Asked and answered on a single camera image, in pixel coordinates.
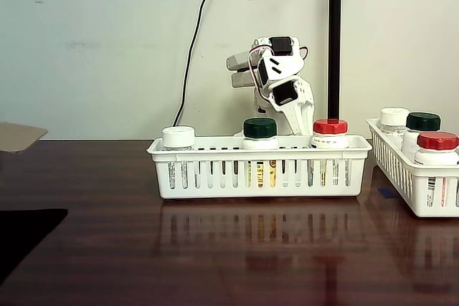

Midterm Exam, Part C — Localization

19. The green-capped bottle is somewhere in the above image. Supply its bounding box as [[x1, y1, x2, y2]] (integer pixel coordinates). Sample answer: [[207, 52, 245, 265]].
[[242, 118, 280, 188], [400, 112, 443, 163]]

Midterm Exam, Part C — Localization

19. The brown cardboard box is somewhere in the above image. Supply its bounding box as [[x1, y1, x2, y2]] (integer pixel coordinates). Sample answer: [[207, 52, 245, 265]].
[[0, 122, 49, 153]]

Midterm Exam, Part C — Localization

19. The red-capped bottle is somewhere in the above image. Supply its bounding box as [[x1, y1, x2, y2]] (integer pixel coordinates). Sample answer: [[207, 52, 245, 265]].
[[310, 118, 351, 188], [412, 131, 459, 210]]

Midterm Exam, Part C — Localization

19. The white slotted plastic tray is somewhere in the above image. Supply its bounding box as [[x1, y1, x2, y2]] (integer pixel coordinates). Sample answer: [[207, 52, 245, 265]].
[[365, 118, 459, 219], [146, 134, 373, 200]]

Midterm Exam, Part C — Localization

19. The white-capped bottle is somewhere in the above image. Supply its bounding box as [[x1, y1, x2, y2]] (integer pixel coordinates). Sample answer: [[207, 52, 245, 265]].
[[161, 125, 197, 191], [379, 107, 411, 142]]

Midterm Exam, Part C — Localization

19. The black vertical pole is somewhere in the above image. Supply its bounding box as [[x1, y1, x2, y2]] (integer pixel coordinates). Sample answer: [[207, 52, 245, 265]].
[[327, 0, 344, 125]]

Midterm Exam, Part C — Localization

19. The black cloth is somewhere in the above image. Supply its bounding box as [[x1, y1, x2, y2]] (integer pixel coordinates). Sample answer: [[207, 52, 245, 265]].
[[0, 208, 70, 287]]

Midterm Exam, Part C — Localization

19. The black power cable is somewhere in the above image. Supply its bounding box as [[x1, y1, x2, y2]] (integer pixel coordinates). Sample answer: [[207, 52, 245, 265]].
[[172, 0, 222, 128]]

